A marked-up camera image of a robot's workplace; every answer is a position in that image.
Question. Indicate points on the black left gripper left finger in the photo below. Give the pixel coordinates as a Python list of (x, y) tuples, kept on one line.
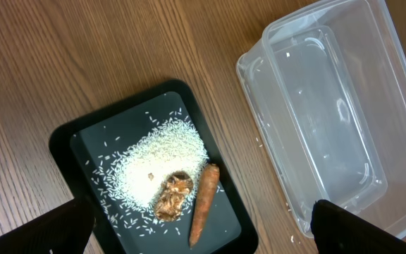
[(65, 229)]

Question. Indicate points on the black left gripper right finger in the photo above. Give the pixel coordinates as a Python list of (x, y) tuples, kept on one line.
[(337, 231)]

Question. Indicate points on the brown walnut food scrap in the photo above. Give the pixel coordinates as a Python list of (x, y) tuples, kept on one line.
[(168, 207)]

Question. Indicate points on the orange carrot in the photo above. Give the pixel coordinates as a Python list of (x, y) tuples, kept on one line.
[(206, 191)]

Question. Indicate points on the black tray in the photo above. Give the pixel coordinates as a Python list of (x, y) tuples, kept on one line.
[(228, 228)]

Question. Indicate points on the clear plastic bin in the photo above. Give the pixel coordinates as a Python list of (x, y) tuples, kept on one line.
[(327, 87)]

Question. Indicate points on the pile of rice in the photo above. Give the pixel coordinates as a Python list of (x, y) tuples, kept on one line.
[(128, 179)]

